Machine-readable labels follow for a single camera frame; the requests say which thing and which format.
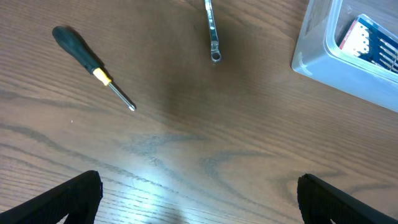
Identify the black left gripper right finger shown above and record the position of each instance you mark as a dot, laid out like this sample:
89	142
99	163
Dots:
320	202

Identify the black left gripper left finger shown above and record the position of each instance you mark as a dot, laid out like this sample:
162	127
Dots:
76	201

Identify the silver double ring wrench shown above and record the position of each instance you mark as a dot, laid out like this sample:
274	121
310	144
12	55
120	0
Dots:
214	40

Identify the clear plastic container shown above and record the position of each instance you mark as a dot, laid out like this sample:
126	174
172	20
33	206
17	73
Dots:
318	56

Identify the black yellow screwdriver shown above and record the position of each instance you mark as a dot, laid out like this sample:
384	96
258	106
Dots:
71	42

